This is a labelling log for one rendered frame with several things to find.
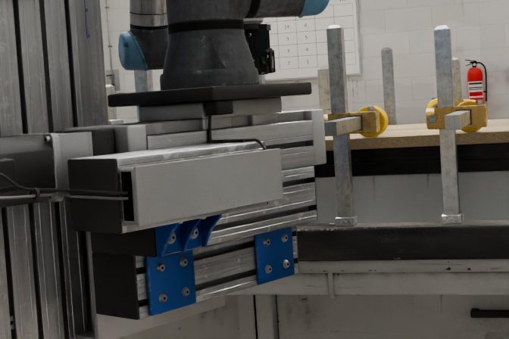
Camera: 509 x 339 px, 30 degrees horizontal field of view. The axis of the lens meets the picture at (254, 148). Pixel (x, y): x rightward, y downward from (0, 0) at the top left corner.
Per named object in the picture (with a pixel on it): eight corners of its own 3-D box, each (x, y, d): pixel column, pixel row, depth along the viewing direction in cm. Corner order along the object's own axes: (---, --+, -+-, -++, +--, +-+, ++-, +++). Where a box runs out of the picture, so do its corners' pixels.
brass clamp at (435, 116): (486, 127, 214) (485, 104, 214) (426, 130, 218) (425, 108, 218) (488, 125, 220) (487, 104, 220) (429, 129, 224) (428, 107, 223)
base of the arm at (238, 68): (211, 86, 135) (207, 17, 134) (139, 92, 145) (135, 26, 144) (279, 83, 146) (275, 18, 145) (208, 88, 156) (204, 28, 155)
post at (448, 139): (460, 234, 219) (448, 24, 216) (444, 234, 220) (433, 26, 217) (461, 231, 222) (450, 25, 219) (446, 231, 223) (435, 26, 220)
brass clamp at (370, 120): (376, 132, 221) (375, 111, 221) (320, 135, 225) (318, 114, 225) (380, 131, 227) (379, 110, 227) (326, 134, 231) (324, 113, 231)
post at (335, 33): (352, 226, 226) (340, 23, 223) (338, 226, 227) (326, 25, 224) (355, 224, 229) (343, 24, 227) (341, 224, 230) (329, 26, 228)
